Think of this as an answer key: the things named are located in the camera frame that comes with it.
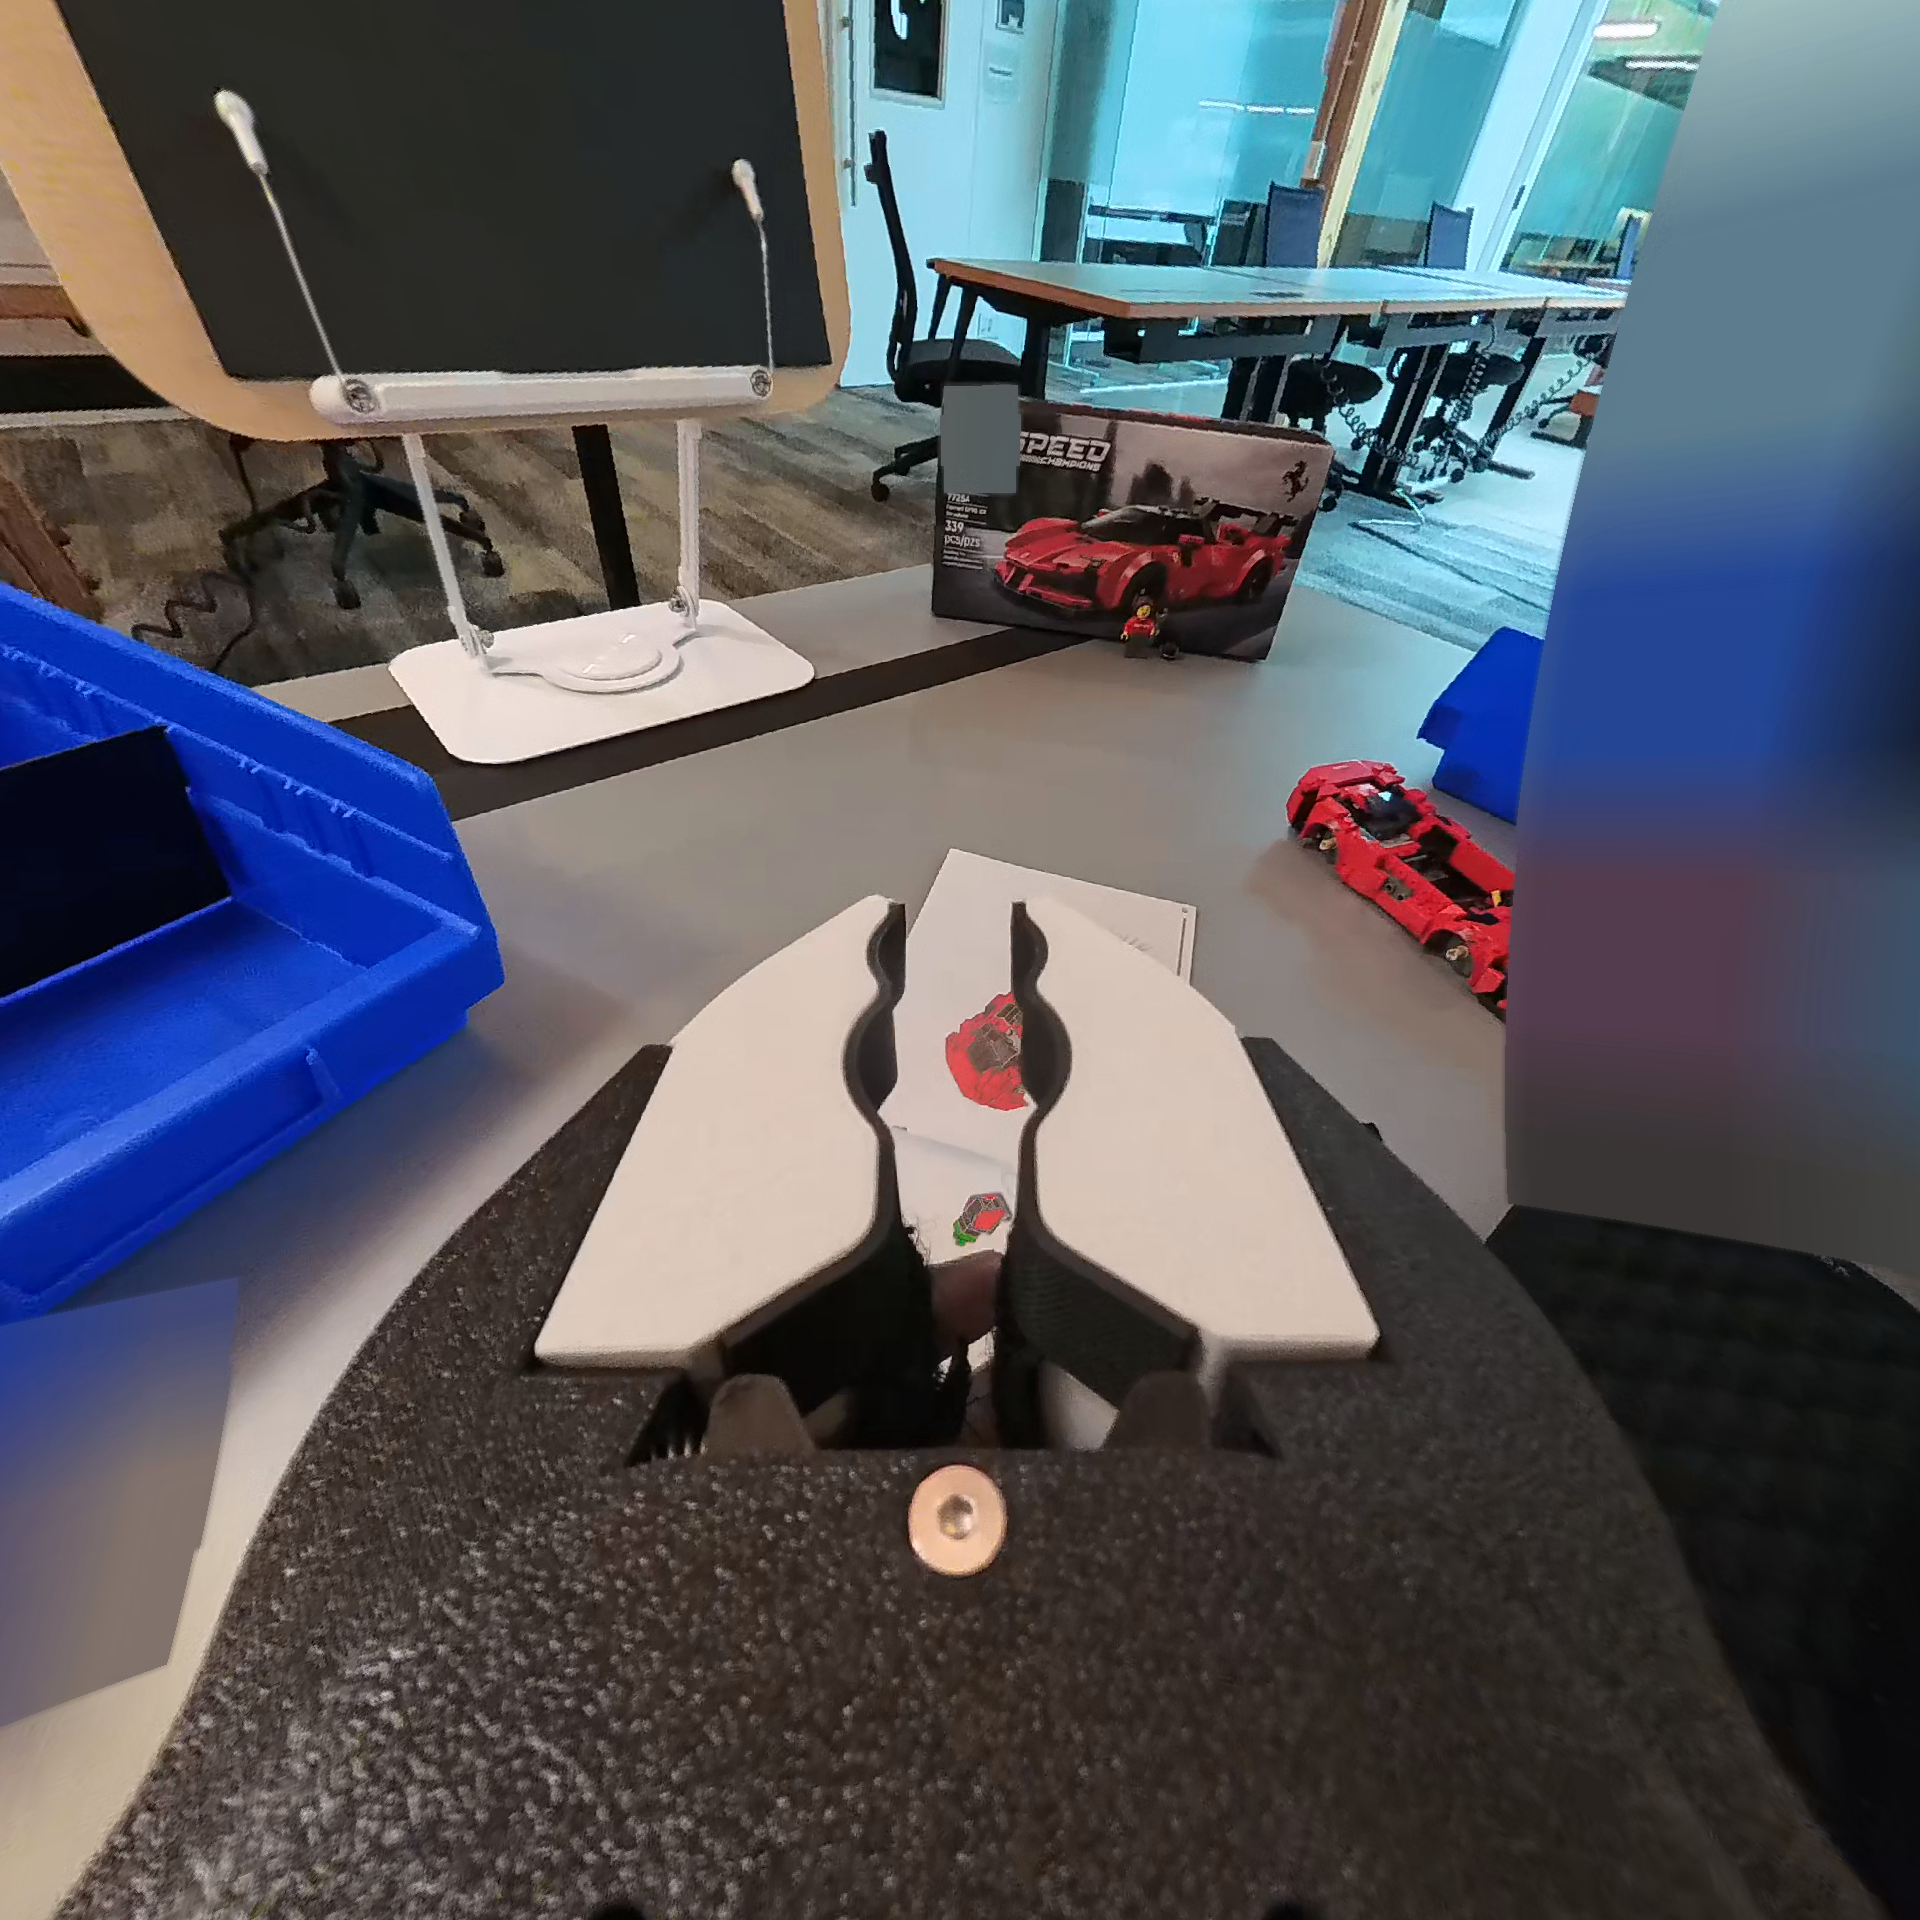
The wood-edged black board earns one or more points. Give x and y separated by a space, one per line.
526 181

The black bin divider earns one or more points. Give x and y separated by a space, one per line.
89 858

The black office chair base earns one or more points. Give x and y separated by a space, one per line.
377 509

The black quilted pad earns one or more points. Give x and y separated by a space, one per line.
1740 1425

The white book stand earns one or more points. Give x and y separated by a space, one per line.
600 706

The black desk leg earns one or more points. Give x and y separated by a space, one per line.
607 509

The large blue plastic bin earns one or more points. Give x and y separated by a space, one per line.
270 1034

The small blue plastic bin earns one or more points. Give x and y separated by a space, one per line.
1486 721

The open lego instruction booklet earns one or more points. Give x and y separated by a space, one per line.
1080 907

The blue office chair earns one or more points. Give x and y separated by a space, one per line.
1448 238
1290 223

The black mesh office chair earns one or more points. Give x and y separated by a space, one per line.
916 299

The lego set box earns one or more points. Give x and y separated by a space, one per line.
1200 495

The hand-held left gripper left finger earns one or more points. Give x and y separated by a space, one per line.
719 1172

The lego minifigure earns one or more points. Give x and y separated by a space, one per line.
1146 629

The red lego car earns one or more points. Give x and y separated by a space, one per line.
1396 858

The long wooden office desk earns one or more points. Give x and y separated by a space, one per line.
1200 287

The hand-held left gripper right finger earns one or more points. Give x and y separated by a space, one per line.
1186 1172

